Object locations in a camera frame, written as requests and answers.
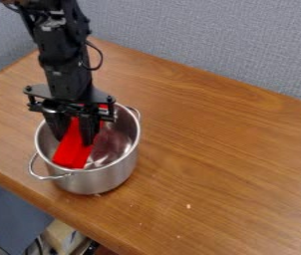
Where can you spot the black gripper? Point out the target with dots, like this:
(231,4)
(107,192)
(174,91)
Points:
(67,97)

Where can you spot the red rectangular block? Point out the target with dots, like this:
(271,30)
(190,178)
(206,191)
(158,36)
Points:
(72,153)

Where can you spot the stainless steel pot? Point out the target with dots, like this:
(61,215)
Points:
(111,161)

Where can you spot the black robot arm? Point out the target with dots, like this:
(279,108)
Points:
(59,29)

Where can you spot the beige box under table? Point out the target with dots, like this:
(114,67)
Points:
(63,238)

